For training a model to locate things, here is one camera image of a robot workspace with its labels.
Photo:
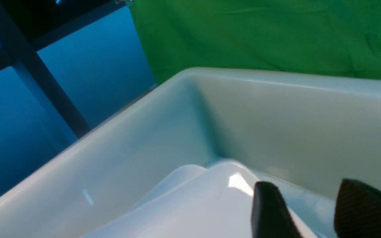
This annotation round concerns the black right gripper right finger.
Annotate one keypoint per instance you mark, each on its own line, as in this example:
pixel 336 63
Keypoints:
pixel 357 210

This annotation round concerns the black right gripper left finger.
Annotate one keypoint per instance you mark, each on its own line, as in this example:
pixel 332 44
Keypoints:
pixel 270 217

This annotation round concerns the white square rice plate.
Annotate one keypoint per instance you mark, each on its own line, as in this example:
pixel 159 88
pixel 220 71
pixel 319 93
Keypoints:
pixel 218 204

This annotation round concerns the stack of white square plates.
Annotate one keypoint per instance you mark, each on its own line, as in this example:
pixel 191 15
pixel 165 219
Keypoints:
pixel 176 178

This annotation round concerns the large white plastic tub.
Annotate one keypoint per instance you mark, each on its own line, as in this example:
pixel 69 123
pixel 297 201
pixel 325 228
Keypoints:
pixel 308 130

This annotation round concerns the green backdrop cloth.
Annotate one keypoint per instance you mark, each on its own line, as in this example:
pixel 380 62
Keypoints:
pixel 327 37

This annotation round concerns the dark metal frame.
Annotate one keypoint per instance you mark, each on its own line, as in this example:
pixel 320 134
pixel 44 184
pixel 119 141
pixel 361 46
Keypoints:
pixel 27 26

